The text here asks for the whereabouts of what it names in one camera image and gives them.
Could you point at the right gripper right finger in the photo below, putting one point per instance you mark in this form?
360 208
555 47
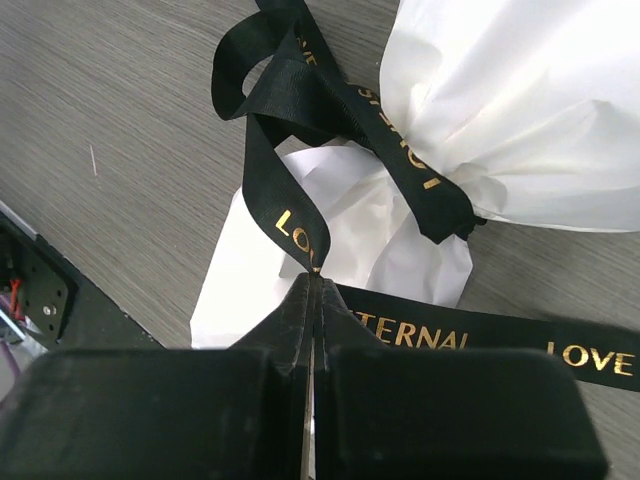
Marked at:
386 413

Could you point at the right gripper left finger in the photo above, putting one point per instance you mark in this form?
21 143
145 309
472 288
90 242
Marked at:
235 413

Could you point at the white wrapping paper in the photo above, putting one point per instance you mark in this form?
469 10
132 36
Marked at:
531 108

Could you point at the black ribbon gold letters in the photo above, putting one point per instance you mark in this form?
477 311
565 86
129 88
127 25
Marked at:
260 73

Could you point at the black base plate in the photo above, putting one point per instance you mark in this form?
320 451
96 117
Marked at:
44 297

